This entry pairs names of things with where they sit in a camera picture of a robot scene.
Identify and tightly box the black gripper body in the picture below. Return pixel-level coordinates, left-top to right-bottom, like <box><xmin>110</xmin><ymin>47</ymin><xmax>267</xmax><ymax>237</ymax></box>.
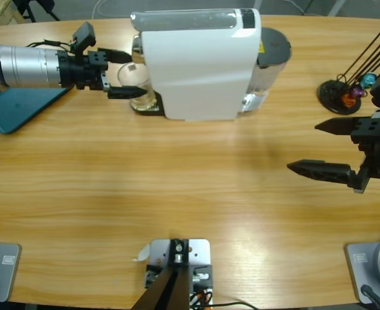
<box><xmin>347</xmin><ymin>116</ymin><xmax>380</xmax><ymax>194</ymax></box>
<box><xmin>56</xmin><ymin>50</ymin><xmax>111</xmax><ymax>93</ymax></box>

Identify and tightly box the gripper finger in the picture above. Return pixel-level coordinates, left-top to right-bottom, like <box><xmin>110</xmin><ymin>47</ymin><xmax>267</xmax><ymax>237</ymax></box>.
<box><xmin>286</xmin><ymin>159</ymin><xmax>354</xmax><ymax>187</ymax></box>
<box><xmin>314</xmin><ymin>116</ymin><xmax>361</xmax><ymax>137</ymax></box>
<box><xmin>107</xmin><ymin>85</ymin><xmax>148</xmax><ymax>100</ymax></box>
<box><xmin>97</xmin><ymin>47</ymin><xmax>134</xmax><ymax>65</ymax></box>

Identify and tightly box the clear glass cup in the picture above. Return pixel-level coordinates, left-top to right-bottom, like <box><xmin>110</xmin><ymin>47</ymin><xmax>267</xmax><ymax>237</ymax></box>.
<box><xmin>117</xmin><ymin>62</ymin><xmax>158</xmax><ymax>112</ymax></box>

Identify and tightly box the grey coffee machine lever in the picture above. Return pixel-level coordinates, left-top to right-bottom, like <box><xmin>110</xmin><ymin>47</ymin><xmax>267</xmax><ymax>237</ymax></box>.
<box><xmin>130</xmin><ymin>8</ymin><xmax>242</xmax><ymax>32</ymax></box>

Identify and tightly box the orange coffee capsule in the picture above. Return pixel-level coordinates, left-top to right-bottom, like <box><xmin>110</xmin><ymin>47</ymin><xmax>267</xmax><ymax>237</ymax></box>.
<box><xmin>341</xmin><ymin>92</ymin><xmax>358</xmax><ymax>109</ymax></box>

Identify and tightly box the purple coffee capsule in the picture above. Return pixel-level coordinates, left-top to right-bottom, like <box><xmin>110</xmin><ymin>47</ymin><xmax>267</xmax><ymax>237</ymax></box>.
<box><xmin>350</xmin><ymin>84</ymin><xmax>368</xmax><ymax>99</ymax></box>

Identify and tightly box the teal coffee capsule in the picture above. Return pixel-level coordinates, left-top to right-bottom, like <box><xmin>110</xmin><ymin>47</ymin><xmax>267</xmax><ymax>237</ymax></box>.
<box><xmin>360</xmin><ymin>72</ymin><xmax>377</xmax><ymax>88</ymax></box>

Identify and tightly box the white capsule coffee machine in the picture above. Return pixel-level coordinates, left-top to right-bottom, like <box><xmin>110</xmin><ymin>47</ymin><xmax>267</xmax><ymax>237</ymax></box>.
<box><xmin>131</xmin><ymin>8</ymin><xmax>262</xmax><ymax>123</ymax></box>

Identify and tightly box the black capsule holder with rods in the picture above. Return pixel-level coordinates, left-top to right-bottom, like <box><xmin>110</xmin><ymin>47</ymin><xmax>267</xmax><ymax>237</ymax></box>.
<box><xmin>317</xmin><ymin>21</ymin><xmax>380</xmax><ymax>116</ymax></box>

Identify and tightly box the chrome drip tray grate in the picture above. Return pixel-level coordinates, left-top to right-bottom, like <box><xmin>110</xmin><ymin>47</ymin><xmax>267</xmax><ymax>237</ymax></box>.
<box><xmin>130</xmin><ymin>92</ymin><xmax>165</xmax><ymax>116</ymax></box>

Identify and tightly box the teal rectangular tray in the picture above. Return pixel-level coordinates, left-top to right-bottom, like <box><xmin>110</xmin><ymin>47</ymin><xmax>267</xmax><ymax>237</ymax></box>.
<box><xmin>0</xmin><ymin>86</ymin><xmax>72</xmax><ymax>136</ymax></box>

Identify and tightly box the clear water tank grey lid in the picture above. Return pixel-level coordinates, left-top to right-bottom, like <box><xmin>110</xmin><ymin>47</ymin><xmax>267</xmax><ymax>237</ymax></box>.
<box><xmin>241</xmin><ymin>27</ymin><xmax>293</xmax><ymax>114</ymax></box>

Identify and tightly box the grey metal leg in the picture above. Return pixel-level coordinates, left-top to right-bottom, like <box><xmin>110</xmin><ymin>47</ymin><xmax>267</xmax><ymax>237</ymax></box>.
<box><xmin>325</xmin><ymin>0</ymin><xmax>348</xmax><ymax>17</ymax></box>

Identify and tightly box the white paper tab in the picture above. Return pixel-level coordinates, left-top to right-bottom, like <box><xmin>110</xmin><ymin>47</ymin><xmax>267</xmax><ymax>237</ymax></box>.
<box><xmin>131</xmin><ymin>243</ymin><xmax>151</xmax><ymax>262</ymax></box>

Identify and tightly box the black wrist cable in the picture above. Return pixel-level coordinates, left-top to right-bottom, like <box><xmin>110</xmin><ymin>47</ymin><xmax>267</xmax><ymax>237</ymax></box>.
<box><xmin>26</xmin><ymin>39</ymin><xmax>76</xmax><ymax>54</ymax></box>

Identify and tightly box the white floor cable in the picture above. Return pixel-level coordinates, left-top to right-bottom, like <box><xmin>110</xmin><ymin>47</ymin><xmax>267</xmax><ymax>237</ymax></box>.
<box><xmin>91</xmin><ymin>0</ymin><xmax>136</xmax><ymax>19</ymax></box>

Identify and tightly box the black chair frame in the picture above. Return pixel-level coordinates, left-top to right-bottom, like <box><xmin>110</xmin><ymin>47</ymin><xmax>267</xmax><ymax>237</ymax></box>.
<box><xmin>14</xmin><ymin>0</ymin><xmax>61</xmax><ymax>23</ymax></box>

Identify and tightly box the arm grey base plate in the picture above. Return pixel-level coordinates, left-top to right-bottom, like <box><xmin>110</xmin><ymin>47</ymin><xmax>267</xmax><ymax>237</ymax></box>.
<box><xmin>344</xmin><ymin>238</ymin><xmax>380</xmax><ymax>305</ymax></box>
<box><xmin>0</xmin><ymin>242</ymin><xmax>22</xmax><ymax>303</ymax></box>

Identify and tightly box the black base cable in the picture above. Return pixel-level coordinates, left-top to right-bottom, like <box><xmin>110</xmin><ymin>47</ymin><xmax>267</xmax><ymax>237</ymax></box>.
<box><xmin>359</xmin><ymin>284</ymin><xmax>380</xmax><ymax>310</ymax></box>

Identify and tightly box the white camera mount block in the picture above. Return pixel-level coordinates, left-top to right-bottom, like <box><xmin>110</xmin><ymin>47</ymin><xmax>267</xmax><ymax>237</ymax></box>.
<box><xmin>144</xmin><ymin>238</ymin><xmax>214</xmax><ymax>306</ymax></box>

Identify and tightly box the black mount cable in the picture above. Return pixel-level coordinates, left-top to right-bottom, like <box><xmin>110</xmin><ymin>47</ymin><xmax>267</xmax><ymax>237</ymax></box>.
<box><xmin>209</xmin><ymin>301</ymin><xmax>262</xmax><ymax>310</ymax></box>

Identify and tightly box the orange cable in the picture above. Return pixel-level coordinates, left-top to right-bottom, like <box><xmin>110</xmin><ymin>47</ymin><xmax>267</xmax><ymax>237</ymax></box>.
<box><xmin>189</xmin><ymin>289</ymin><xmax>212</xmax><ymax>306</ymax></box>

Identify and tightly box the dark camera mount post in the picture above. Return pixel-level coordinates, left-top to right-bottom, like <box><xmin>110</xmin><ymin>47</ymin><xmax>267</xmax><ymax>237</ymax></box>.
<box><xmin>131</xmin><ymin>238</ymin><xmax>191</xmax><ymax>310</ymax></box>

